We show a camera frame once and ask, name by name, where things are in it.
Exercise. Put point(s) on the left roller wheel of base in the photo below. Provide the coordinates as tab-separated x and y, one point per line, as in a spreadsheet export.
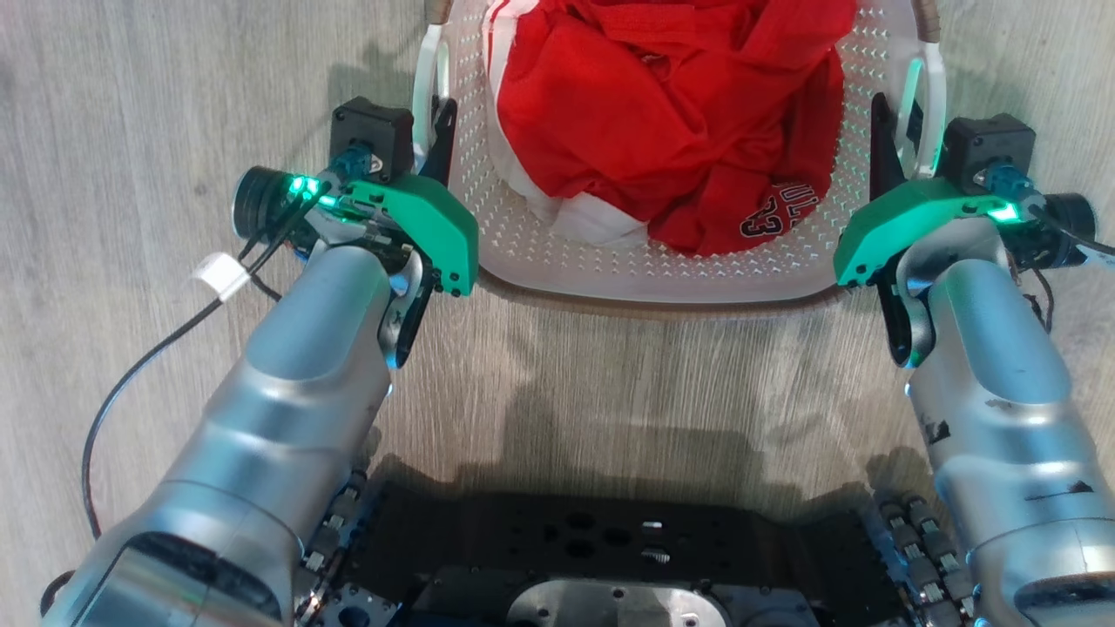
335	531

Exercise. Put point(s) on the right roller wheel of base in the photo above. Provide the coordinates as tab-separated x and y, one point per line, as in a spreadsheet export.
923	549

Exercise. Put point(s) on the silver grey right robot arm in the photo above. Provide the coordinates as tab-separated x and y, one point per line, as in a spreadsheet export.
1002	418

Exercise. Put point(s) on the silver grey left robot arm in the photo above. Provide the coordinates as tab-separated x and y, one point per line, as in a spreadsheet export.
296	409

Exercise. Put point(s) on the roller wheel of base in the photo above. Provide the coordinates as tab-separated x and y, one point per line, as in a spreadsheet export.
335	531
923	549

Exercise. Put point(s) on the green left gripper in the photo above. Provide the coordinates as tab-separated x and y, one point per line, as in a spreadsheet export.
431	222

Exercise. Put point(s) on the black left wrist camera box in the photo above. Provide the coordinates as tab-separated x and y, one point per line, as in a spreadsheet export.
375	131

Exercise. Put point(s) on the red basketball jersey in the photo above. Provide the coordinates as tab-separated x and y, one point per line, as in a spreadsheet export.
662	122

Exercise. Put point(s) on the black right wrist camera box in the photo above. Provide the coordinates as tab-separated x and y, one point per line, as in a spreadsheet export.
989	144

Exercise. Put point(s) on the white perforated plastic laundry basket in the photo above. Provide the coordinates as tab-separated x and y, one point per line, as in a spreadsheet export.
662	270

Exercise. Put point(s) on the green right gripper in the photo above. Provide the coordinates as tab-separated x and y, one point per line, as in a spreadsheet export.
897	218

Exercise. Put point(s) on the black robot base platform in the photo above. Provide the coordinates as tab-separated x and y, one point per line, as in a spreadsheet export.
610	540

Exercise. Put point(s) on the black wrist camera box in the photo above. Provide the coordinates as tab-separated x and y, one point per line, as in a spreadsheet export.
989	144
375	131

